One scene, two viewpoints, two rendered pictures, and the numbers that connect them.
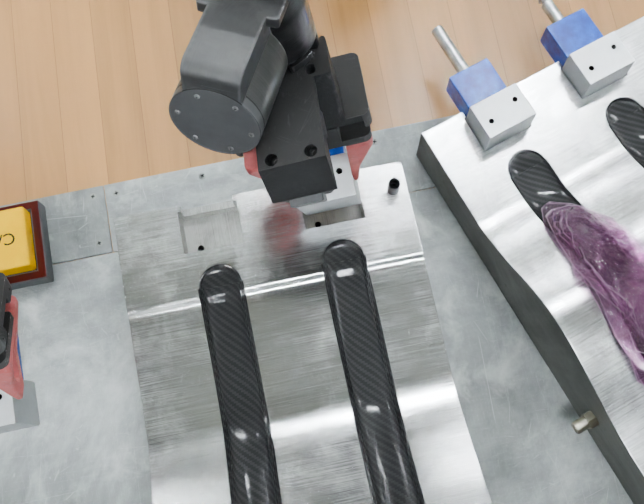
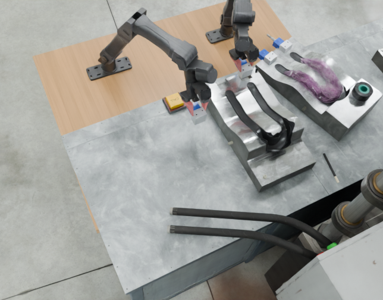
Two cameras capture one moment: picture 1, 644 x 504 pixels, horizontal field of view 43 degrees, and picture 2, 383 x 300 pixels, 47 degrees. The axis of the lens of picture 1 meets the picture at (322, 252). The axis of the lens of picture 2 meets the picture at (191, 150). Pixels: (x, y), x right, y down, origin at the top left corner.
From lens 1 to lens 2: 1.33 m
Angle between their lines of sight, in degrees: 17
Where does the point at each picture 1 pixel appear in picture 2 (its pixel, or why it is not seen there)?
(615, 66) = (289, 45)
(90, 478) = (209, 141)
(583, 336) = (300, 88)
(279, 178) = (251, 54)
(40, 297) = (184, 111)
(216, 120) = (242, 44)
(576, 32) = (279, 41)
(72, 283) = not seen: hidden behind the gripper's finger
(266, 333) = (241, 100)
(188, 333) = (226, 103)
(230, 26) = (243, 30)
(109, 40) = not seen: hidden behind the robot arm
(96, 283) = not seen: hidden behind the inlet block
